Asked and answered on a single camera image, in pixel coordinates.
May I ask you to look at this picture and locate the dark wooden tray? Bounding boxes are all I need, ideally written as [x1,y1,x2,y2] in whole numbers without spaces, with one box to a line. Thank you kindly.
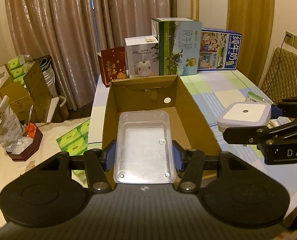
[7,122,43,162]

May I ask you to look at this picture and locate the quilted olive chair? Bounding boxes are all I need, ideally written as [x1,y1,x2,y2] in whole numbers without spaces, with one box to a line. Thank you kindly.
[260,48,297,103]

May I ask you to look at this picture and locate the white square lidded container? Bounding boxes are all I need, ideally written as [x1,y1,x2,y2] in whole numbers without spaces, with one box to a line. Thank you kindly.
[217,102,271,132]

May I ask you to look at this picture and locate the silver foil bag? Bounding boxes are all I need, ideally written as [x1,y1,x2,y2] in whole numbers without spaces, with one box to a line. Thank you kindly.
[0,95,24,153]

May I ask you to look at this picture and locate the clear plastic tray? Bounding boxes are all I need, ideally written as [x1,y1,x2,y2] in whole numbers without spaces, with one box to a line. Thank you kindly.
[114,110,177,184]

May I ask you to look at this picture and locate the plaid blue green tablecloth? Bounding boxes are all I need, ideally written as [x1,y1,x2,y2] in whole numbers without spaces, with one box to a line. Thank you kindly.
[88,69,297,218]

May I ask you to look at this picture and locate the white humidifier product box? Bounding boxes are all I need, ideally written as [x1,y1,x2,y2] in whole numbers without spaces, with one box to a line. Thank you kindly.
[125,36,159,79]

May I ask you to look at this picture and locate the green medicine box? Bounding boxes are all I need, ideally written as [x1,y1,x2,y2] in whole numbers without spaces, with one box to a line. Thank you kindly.
[245,92,272,105]

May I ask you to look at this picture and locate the beige curtain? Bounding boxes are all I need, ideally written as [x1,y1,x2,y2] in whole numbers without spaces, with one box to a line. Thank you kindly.
[5,0,177,110]

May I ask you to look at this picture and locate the wooden wardrobe door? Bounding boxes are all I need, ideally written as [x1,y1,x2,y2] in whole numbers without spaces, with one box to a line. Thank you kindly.
[227,0,275,85]

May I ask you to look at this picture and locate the dark blue milk carton box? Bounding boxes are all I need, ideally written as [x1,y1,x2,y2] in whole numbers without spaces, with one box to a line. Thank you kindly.
[198,28,242,70]

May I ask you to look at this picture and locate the open brown cardboard box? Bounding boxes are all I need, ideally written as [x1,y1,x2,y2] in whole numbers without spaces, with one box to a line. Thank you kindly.
[101,74,223,188]

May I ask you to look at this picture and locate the black charger cable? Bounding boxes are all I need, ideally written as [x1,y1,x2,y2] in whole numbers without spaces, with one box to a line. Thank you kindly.
[267,35,292,94]

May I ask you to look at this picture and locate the red gift box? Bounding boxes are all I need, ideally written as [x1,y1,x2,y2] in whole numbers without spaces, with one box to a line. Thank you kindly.
[97,47,127,87]

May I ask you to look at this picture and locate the light blue milk carton box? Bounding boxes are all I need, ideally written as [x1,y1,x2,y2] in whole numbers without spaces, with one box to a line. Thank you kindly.
[151,17,202,76]

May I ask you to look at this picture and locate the green tissue packs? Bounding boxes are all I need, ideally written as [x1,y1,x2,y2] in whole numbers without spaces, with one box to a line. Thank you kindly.
[7,55,35,87]

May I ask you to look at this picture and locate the wooden sticks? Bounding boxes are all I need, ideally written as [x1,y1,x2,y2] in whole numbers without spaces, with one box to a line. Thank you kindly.
[190,0,200,21]

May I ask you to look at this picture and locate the wall socket pair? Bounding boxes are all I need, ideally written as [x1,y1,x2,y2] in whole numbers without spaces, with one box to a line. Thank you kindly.
[284,32,297,50]

